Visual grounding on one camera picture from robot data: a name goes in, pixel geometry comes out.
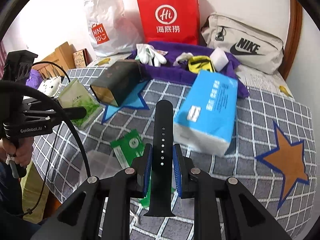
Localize dark rectangular box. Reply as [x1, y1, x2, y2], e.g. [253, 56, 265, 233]
[89, 60, 143, 107]

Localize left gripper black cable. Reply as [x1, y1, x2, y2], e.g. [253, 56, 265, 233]
[24, 61, 72, 215]

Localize patterned brown box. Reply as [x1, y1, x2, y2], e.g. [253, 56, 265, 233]
[72, 49, 88, 68]

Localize white sponge block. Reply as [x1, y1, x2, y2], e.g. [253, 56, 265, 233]
[209, 48, 229, 72]

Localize white plastic shopping bag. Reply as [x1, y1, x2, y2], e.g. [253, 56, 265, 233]
[84, 0, 143, 57]

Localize purple plush toy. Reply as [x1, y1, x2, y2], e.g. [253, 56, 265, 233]
[25, 69, 42, 87]

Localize yellow green cloth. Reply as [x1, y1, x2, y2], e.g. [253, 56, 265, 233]
[21, 160, 50, 224]

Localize person's dark pants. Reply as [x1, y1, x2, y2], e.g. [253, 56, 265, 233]
[0, 162, 43, 240]

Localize grey fabric bag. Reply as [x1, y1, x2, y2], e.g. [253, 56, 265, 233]
[201, 12, 285, 75]

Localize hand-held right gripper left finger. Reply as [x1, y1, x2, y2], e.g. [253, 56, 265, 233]
[30, 144, 153, 240]

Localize person's left hand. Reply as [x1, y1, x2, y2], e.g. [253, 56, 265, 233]
[0, 137, 34, 166]

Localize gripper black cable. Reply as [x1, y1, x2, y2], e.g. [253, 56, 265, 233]
[24, 61, 72, 215]
[0, 80, 92, 180]

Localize white spotted plush toy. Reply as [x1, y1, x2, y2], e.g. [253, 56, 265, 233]
[37, 76, 63, 97]

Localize black watch strap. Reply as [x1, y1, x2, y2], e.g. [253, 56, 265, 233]
[143, 100, 176, 217]

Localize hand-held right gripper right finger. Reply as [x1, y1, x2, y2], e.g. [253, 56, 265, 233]
[172, 144, 292, 240]

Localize brown wooden headboard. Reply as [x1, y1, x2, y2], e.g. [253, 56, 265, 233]
[282, 0, 303, 79]

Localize purple knit cloth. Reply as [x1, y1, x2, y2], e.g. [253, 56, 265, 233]
[131, 41, 250, 98]

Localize red paper bag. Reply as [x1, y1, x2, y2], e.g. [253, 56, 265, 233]
[136, 0, 200, 46]

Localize small green sachet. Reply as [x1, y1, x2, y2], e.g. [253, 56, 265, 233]
[110, 129, 175, 208]

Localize grey checked star blanket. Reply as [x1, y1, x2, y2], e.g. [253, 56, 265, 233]
[32, 67, 315, 240]

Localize white glove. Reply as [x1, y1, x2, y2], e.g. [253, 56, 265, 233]
[136, 44, 167, 67]

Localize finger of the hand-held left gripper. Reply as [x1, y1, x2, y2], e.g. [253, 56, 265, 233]
[51, 106, 87, 121]

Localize yellow black pouch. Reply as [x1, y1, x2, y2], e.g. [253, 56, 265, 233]
[187, 56, 215, 73]

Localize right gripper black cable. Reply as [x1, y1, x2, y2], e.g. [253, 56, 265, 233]
[0, 80, 92, 180]

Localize wooden furniture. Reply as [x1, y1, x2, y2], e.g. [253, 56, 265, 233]
[32, 41, 78, 78]

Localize white crumpled cloth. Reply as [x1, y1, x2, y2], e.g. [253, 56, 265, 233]
[174, 52, 193, 66]

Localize green tissue pack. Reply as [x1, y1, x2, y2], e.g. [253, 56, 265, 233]
[58, 78, 103, 130]

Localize blue tissue pack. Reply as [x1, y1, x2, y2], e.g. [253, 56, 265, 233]
[173, 70, 238, 157]

